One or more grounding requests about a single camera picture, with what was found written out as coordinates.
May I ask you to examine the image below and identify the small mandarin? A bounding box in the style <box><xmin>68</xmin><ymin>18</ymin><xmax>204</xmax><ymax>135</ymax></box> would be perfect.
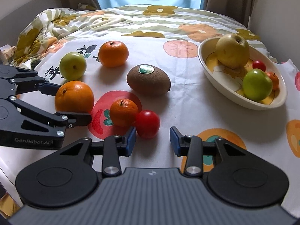
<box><xmin>109</xmin><ymin>99</ymin><xmax>139</xmax><ymax>127</ymax></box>
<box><xmin>266</xmin><ymin>72</ymin><xmax>279</xmax><ymax>91</ymax></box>

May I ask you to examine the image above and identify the red tomato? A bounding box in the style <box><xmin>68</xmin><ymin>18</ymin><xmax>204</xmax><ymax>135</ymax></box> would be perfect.
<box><xmin>135</xmin><ymin>110</ymin><xmax>160</xmax><ymax>139</ymax></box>

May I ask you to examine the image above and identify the green apple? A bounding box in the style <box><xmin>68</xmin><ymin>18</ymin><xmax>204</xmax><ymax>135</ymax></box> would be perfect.
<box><xmin>242</xmin><ymin>69</ymin><xmax>273</xmax><ymax>102</ymax></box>
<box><xmin>59</xmin><ymin>52</ymin><xmax>86</xmax><ymax>81</ymax></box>

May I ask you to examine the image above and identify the large orange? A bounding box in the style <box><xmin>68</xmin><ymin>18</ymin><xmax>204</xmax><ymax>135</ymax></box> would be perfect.
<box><xmin>54</xmin><ymin>81</ymin><xmax>95</xmax><ymax>113</ymax></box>

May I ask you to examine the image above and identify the brown kiwi with sticker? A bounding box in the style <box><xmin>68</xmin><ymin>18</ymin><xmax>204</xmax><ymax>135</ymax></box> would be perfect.
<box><xmin>127</xmin><ymin>64</ymin><xmax>171</xmax><ymax>96</ymax></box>

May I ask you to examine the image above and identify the orange mandarin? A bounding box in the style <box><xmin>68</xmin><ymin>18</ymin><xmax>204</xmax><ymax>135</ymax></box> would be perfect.
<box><xmin>98</xmin><ymin>41</ymin><xmax>129</xmax><ymax>68</ymax></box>

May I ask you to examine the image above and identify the small printed box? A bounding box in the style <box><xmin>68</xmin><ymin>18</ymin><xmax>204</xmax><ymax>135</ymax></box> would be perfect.
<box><xmin>0</xmin><ymin>44</ymin><xmax>16</xmax><ymax>64</ymax></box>

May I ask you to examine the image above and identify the white fruit print cloth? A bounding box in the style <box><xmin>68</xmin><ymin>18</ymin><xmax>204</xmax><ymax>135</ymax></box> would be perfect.
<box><xmin>0</xmin><ymin>36</ymin><xmax>300</xmax><ymax>216</ymax></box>

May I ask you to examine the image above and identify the cream yellow oval bowl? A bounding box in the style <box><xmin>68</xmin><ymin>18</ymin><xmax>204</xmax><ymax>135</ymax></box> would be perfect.
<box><xmin>198</xmin><ymin>37</ymin><xmax>287</xmax><ymax>110</ymax></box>

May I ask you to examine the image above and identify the yellow pear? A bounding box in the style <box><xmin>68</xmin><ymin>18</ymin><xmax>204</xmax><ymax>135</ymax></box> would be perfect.
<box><xmin>216</xmin><ymin>34</ymin><xmax>250</xmax><ymax>69</ymax></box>

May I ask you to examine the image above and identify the cherry tomato in bowl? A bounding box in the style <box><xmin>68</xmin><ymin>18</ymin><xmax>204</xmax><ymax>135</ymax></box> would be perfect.
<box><xmin>252</xmin><ymin>60</ymin><xmax>266</xmax><ymax>72</ymax></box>

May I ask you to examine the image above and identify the floral striped quilt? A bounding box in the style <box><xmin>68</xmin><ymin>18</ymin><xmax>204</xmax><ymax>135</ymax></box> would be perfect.
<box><xmin>12</xmin><ymin>5</ymin><xmax>277</xmax><ymax>69</ymax></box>

